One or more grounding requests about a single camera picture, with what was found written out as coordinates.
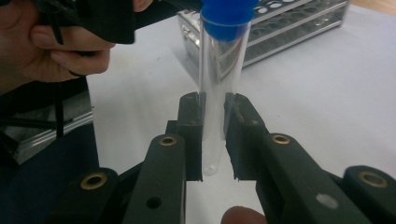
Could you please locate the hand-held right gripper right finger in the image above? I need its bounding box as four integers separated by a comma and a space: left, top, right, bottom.
223, 92, 372, 224

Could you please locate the blue-capped glass test tube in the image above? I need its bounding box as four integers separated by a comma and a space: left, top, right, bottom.
199, 0, 260, 176

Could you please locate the metal test tube rack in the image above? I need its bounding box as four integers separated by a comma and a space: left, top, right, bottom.
177, 0, 349, 78

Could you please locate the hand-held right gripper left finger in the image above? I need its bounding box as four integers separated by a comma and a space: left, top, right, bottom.
122, 91, 207, 224

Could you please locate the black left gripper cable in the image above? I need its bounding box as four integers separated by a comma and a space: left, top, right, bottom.
0, 8, 74, 139

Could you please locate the aluminium floor rail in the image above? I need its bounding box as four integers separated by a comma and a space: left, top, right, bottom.
12, 90, 94, 164

